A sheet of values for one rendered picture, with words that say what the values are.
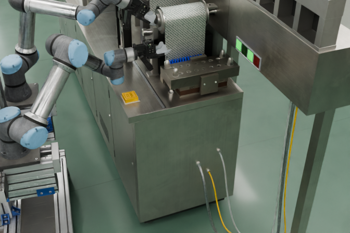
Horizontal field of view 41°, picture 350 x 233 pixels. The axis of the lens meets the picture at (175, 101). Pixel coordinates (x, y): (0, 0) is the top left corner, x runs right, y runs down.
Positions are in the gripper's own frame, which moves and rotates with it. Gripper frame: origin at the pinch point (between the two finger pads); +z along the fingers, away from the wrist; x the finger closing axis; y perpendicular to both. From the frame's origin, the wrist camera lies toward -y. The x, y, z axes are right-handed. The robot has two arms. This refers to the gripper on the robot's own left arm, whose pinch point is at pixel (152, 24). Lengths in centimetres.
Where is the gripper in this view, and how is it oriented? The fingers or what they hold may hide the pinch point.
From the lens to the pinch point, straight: 255.1
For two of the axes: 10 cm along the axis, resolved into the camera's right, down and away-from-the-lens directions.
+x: -3.7, -5.3, 7.6
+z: 7.1, 3.6, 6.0
